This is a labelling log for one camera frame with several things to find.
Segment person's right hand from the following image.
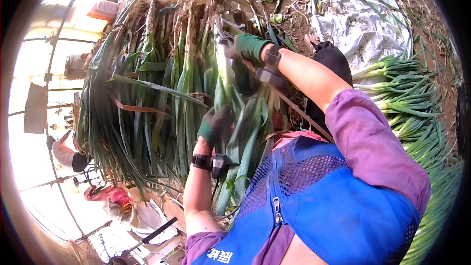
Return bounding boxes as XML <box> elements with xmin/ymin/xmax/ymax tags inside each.
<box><xmin>224</xmin><ymin>33</ymin><xmax>275</xmax><ymax>65</ymax></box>

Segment person's left hand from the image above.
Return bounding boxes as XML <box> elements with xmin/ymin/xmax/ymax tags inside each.
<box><xmin>197</xmin><ymin>105</ymin><xmax>236</xmax><ymax>148</ymax></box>

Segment person's right fingers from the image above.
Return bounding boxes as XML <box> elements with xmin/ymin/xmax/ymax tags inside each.
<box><xmin>224</xmin><ymin>34</ymin><xmax>244</xmax><ymax>60</ymax></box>

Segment person's left fingers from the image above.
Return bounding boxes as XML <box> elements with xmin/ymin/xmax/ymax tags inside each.
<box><xmin>210</xmin><ymin>105</ymin><xmax>236</xmax><ymax>135</ymax></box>

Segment single green onion stalk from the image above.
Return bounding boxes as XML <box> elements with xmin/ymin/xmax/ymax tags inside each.
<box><xmin>211</xmin><ymin>14</ymin><xmax>275</xmax><ymax>217</ymax></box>

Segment black wrist band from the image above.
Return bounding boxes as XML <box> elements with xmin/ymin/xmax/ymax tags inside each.
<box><xmin>255</xmin><ymin>44</ymin><xmax>288</xmax><ymax>88</ymax></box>
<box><xmin>191</xmin><ymin>153</ymin><xmax>229</xmax><ymax>179</ymax></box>

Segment pile of unpeeled green onions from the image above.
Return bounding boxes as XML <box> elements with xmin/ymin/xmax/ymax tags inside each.
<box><xmin>75</xmin><ymin>0</ymin><xmax>299</xmax><ymax>201</ymax></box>

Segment person's legs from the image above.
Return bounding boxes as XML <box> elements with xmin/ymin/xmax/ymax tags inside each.
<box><xmin>305</xmin><ymin>35</ymin><xmax>354</xmax><ymax>135</ymax></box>

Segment white plastic sheet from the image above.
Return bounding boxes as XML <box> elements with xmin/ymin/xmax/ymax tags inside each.
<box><xmin>310</xmin><ymin>0</ymin><xmax>413</xmax><ymax>71</ymax></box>

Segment person's body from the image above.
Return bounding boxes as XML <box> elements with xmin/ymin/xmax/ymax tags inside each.
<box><xmin>182</xmin><ymin>88</ymin><xmax>432</xmax><ymax>265</ymax></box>

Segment pile of cleaned green onions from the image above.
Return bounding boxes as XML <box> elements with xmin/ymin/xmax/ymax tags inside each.
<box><xmin>350</xmin><ymin>53</ymin><xmax>465</xmax><ymax>265</ymax></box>

